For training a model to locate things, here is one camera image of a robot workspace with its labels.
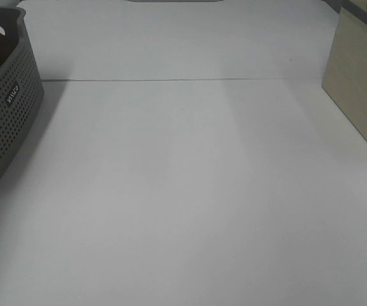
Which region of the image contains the grey perforated plastic basket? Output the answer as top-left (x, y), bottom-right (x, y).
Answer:
top-left (0, 6), bottom-right (44, 179)

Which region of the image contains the beige storage box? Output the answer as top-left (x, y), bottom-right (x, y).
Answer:
top-left (322, 1), bottom-right (367, 142)

